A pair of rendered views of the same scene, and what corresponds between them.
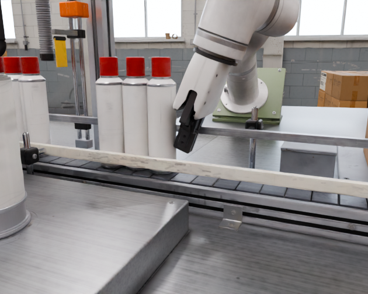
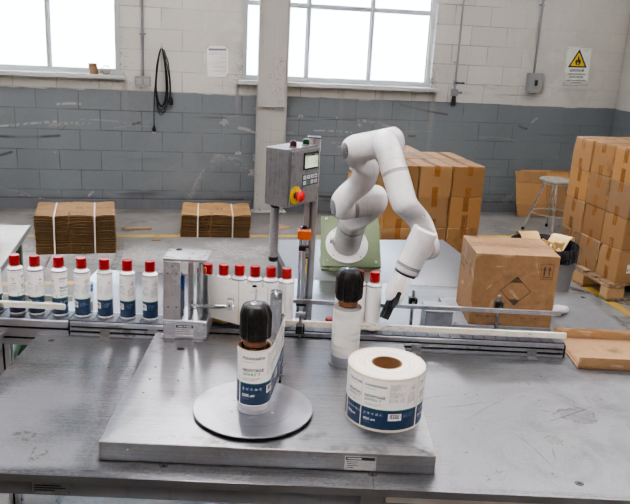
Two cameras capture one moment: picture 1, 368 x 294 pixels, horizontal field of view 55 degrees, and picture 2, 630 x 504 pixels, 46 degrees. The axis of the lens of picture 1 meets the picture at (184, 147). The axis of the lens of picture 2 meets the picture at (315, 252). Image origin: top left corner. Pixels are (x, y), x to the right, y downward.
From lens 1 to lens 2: 1.99 m
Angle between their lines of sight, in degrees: 23
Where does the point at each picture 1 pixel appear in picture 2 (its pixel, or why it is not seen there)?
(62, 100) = not seen: outside the picture
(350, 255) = (469, 358)
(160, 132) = (376, 310)
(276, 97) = (374, 246)
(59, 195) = not seen: hidden behind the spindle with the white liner
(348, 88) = not seen: hidden behind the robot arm
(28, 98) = (288, 293)
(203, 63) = (405, 280)
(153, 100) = (373, 294)
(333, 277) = (466, 366)
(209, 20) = (408, 261)
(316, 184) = (453, 330)
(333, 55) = (358, 110)
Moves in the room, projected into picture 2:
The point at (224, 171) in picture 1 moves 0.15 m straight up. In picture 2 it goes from (412, 328) to (416, 285)
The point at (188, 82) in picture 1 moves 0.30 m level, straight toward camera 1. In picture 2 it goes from (397, 288) to (446, 321)
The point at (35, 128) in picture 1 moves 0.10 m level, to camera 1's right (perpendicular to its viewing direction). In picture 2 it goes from (289, 310) to (317, 307)
